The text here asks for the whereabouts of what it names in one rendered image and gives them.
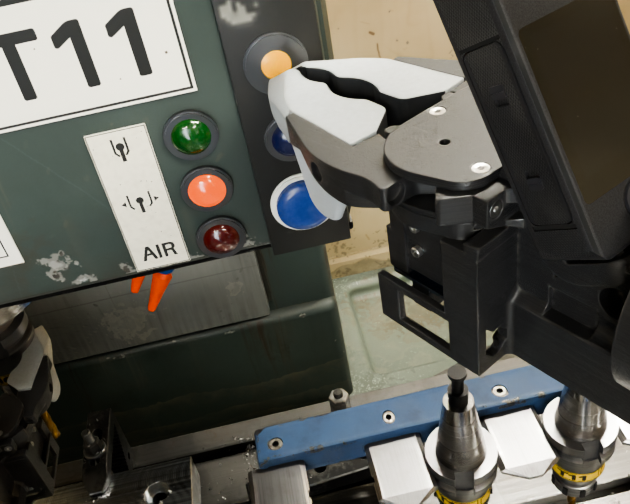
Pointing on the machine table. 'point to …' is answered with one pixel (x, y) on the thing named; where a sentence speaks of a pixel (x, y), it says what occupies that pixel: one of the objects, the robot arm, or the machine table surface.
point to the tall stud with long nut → (339, 399)
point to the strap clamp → (111, 451)
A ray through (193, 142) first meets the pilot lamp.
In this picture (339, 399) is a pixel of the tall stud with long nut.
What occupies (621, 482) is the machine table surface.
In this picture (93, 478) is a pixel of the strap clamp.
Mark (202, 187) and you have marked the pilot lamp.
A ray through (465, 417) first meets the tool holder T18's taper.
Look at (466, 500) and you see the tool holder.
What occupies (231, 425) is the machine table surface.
